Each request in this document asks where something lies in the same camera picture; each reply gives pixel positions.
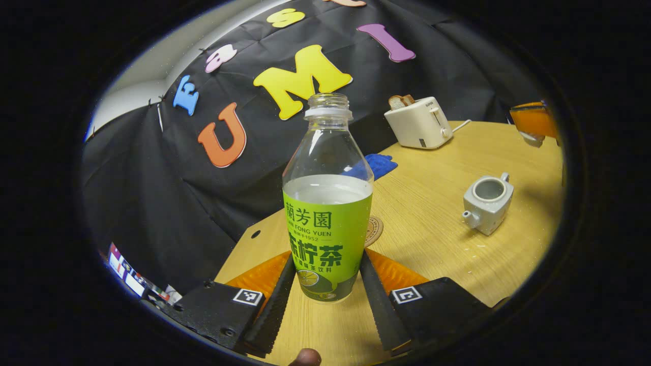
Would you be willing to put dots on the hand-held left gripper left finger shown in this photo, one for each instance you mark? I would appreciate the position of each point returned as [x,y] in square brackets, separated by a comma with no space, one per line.
[277,310]

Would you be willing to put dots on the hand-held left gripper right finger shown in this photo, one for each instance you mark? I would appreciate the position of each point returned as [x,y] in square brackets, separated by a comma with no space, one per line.
[381,310]

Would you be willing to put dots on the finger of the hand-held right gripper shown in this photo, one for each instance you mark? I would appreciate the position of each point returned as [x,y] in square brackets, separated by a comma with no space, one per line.
[534,119]

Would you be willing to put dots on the grey teacup lid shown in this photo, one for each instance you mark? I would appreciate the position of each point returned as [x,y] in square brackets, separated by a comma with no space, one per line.
[531,140]

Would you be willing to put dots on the round brown coaster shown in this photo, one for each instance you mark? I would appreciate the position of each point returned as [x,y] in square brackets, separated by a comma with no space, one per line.
[375,231]

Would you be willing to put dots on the green label water bottle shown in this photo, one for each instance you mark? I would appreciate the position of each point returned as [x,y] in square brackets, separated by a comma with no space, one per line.
[325,229]

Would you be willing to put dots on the grey ceramic teacup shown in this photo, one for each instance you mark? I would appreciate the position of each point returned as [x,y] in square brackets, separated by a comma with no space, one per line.
[488,213]

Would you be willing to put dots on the white toaster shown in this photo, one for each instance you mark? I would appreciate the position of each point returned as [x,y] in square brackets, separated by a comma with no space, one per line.
[417,124]

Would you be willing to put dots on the bread slice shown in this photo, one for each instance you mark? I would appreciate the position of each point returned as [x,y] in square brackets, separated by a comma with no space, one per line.
[409,98]
[396,101]

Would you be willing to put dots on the blue towel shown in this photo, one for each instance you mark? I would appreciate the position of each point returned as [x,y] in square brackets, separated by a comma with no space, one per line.
[381,163]

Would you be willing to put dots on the computer monitor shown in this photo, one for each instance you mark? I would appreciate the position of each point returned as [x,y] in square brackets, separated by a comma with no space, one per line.
[127,269]

